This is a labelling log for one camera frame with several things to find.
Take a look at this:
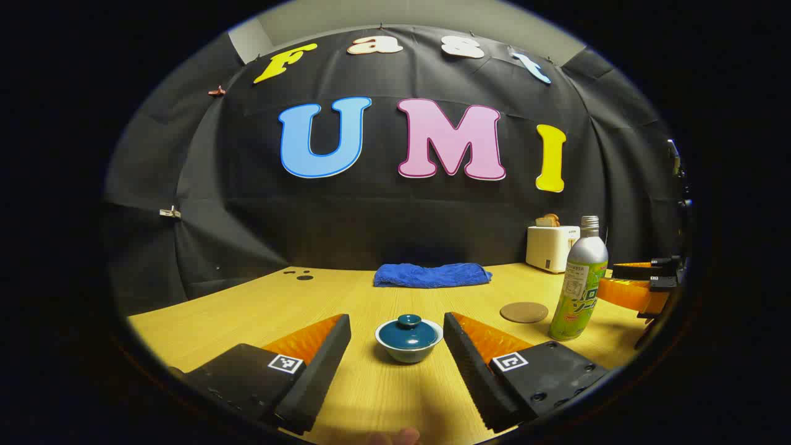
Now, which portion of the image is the white toaster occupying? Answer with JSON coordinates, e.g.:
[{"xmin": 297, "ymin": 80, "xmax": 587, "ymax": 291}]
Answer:
[{"xmin": 526, "ymin": 225, "xmax": 582, "ymax": 274}]

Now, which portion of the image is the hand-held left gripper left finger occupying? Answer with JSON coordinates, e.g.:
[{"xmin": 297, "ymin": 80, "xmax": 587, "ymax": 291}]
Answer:
[{"xmin": 167, "ymin": 313, "xmax": 352, "ymax": 436}]

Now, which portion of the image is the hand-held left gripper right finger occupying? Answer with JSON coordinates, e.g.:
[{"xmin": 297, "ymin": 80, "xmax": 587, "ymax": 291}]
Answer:
[{"xmin": 443, "ymin": 311, "xmax": 612, "ymax": 433}]

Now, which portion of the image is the silver water bottle green label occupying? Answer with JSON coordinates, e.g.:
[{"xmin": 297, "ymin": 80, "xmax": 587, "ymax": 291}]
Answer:
[{"xmin": 548, "ymin": 216, "xmax": 609, "ymax": 341}]

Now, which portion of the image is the round brown coaster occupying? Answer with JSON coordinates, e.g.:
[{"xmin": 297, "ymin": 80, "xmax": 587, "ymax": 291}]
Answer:
[{"xmin": 499, "ymin": 302, "xmax": 549, "ymax": 324}]

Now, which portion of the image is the teal teacup lid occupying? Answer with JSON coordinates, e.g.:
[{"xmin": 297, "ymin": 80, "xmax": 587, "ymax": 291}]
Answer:
[{"xmin": 378, "ymin": 314, "xmax": 438, "ymax": 352}]

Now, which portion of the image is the blue towel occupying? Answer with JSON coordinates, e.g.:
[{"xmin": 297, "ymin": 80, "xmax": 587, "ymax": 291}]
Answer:
[{"xmin": 373, "ymin": 263, "xmax": 493, "ymax": 289}]

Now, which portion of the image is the white teacup with teal outside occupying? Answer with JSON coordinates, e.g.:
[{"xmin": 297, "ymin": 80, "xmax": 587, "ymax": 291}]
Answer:
[{"xmin": 375, "ymin": 318, "xmax": 444, "ymax": 364}]

